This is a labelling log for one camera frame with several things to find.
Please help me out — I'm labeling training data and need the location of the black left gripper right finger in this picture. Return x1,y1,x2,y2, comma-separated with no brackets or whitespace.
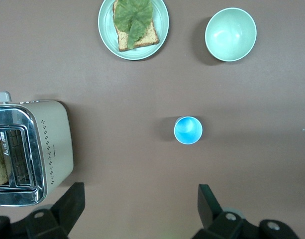
192,184,300,239

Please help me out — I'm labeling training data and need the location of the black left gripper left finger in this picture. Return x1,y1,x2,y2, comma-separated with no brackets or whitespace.
0,182,86,239

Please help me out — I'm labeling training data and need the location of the light blue cup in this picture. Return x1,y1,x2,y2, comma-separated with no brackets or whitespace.
173,116,203,145

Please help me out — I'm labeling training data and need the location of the beige chrome toaster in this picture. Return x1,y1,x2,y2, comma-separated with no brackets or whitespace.
0,91,75,207

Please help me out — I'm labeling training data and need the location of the brown table cloth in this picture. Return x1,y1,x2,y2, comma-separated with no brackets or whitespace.
0,0,305,239

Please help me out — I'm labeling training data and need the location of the pale green bowl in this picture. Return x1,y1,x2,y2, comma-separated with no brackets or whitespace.
204,7,257,63

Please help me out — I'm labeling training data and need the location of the toast slice under lettuce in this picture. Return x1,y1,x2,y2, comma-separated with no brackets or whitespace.
112,0,160,52

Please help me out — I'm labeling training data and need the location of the pale green plate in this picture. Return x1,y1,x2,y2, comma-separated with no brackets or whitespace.
98,0,170,61

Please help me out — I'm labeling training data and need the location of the green lettuce leaf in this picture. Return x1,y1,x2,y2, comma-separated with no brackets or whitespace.
113,0,153,50

